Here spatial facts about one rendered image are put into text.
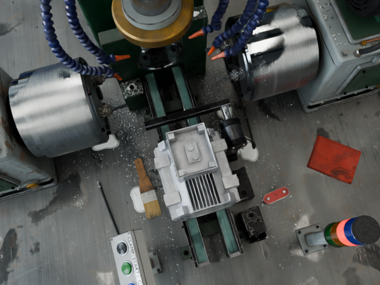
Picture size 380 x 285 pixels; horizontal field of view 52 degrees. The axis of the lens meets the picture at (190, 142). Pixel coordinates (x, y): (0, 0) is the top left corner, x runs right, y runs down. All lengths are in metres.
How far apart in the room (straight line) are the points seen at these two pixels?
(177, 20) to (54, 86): 0.37
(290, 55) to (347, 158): 0.46
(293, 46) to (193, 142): 0.37
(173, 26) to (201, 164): 0.34
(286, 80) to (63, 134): 0.61
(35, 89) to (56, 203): 0.44
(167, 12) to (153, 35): 0.06
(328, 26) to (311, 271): 0.72
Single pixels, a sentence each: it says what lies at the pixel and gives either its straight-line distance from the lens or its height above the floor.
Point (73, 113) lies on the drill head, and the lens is 1.03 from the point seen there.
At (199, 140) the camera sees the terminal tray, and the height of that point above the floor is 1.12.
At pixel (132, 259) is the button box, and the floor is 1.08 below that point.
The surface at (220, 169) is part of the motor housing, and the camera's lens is 1.02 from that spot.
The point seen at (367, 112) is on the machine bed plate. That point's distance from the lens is 1.46.
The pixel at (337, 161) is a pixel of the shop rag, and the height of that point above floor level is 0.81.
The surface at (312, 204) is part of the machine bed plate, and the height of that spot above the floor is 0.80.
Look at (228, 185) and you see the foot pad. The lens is 1.00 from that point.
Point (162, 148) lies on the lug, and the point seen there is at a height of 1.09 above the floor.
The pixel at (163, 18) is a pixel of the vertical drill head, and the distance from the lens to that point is 0.85.
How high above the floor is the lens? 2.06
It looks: 73 degrees down
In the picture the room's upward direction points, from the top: 4 degrees counter-clockwise
